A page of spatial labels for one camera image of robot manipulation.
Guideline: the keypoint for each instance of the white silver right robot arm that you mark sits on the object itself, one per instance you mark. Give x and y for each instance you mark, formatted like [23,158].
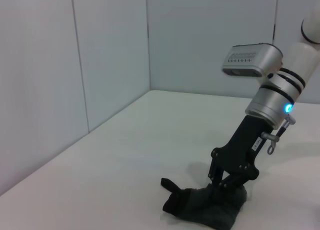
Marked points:
[275,100]

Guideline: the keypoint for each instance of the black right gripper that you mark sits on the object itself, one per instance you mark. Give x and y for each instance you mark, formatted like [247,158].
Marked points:
[240,150]

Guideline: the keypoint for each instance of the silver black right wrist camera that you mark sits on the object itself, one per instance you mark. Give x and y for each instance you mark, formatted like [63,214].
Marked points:
[252,60]

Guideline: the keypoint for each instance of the dark blue rag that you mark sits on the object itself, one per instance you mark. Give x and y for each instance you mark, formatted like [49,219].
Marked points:
[200,205]

